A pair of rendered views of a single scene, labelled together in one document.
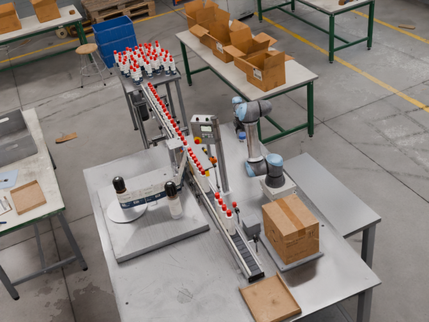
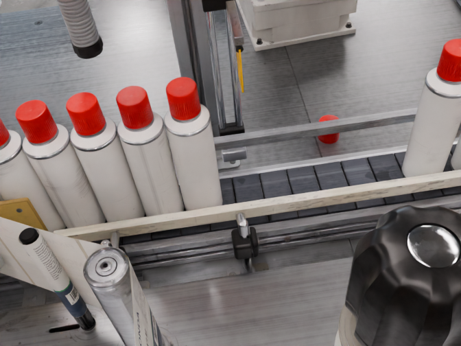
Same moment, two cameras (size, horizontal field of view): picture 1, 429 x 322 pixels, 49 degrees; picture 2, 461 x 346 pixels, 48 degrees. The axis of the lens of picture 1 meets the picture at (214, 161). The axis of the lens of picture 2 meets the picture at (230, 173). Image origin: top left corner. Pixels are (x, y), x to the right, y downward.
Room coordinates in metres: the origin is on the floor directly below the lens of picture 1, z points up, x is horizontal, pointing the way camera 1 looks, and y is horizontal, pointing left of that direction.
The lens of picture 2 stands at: (2.58, 0.50, 1.43)
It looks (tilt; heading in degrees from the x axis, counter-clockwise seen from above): 49 degrees down; 283
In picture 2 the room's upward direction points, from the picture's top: 7 degrees counter-clockwise
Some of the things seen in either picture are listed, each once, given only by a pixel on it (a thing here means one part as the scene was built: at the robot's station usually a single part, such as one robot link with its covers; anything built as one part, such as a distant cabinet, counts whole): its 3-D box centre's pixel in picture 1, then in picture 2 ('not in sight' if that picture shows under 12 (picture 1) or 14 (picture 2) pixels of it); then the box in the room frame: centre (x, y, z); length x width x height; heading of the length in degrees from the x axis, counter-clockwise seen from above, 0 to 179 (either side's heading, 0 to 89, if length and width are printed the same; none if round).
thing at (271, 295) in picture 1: (269, 298); not in sight; (1.69, -0.18, 0.85); 0.30 x 0.26 x 0.04; 15
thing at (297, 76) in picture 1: (240, 81); not in sight; (5.25, -0.49, 0.39); 2.20 x 0.80 x 0.78; 19
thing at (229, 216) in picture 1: (230, 222); not in sight; (2.23, -0.04, 0.98); 0.05 x 0.05 x 0.20
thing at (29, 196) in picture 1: (27, 196); not in sight; (3.10, 1.58, 0.82); 0.34 x 0.24 x 0.03; 25
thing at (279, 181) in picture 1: (274, 176); not in sight; (2.63, -0.42, 0.97); 0.15 x 0.15 x 0.10
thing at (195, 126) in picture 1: (205, 130); not in sight; (2.78, 0.03, 1.38); 0.17 x 0.10 x 0.19; 70
